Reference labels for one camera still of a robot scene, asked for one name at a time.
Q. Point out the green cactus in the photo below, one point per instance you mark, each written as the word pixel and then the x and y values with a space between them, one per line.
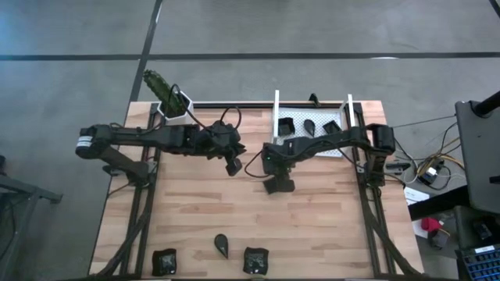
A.
pixel 158 86

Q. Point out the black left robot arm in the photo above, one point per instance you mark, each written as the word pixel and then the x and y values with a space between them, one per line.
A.
pixel 136 137

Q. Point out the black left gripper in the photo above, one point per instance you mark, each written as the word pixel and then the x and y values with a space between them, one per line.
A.
pixel 215 140

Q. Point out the black aluminium frame rail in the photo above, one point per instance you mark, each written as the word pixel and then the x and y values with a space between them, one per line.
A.
pixel 234 104

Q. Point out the black teardrop plate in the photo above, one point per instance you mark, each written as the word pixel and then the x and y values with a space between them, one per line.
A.
pixel 309 126
pixel 221 242

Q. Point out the white hexagonal plant pot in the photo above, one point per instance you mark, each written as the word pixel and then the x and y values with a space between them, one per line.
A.
pixel 172 120

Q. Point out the black wavy square plate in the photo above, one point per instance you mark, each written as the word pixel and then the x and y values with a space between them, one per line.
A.
pixel 286 126
pixel 164 262
pixel 256 260

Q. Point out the black storage box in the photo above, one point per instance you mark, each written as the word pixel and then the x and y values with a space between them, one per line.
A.
pixel 476 228

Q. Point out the red object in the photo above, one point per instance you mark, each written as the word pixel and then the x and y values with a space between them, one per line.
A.
pixel 430 224

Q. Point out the small black object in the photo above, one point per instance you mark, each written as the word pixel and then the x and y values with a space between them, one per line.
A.
pixel 438 240

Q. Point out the black pole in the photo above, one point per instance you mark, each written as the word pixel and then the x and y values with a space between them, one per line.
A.
pixel 488 104

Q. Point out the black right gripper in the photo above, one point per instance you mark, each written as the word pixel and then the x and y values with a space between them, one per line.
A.
pixel 277 156

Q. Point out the black metal stand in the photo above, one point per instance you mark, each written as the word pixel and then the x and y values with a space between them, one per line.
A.
pixel 31 190

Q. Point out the white perforated metal rack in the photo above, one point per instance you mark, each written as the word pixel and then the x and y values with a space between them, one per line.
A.
pixel 301 115

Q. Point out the white paper sheet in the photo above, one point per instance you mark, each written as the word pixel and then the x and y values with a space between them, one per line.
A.
pixel 418 231
pixel 416 195

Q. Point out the black floor beam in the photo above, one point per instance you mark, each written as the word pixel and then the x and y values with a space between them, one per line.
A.
pixel 437 203

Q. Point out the black clamp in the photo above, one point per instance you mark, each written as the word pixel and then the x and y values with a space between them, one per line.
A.
pixel 314 100

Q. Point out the white power adapter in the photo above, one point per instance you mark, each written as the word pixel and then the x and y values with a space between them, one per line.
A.
pixel 431 173

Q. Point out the grey centred square plate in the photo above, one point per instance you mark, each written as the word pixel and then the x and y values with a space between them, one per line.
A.
pixel 331 127

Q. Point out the black aluminium frame rails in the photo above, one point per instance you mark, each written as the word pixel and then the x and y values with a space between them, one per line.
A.
pixel 151 115
pixel 369 207

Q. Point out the backlit keyboard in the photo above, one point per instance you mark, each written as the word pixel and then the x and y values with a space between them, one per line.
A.
pixel 480 267

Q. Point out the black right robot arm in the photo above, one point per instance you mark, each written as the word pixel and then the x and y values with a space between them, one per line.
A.
pixel 332 138

